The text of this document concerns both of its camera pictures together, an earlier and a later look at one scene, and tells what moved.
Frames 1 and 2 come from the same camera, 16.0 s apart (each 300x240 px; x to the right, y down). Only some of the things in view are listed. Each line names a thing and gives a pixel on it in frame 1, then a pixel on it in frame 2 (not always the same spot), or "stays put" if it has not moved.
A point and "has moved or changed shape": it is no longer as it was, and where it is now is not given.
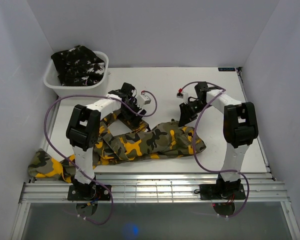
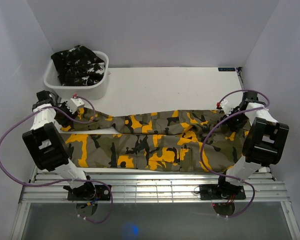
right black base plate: [222, 192] stays put
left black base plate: [103, 192] stays put
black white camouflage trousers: [78, 66] stays put
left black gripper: [133, 119] -> [65, 123]
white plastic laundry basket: [52, 80] stays put
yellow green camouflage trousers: [121, 142] has moved or changed shape
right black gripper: [186, 116] -> [234, 126]
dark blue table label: [226, 69] stays put
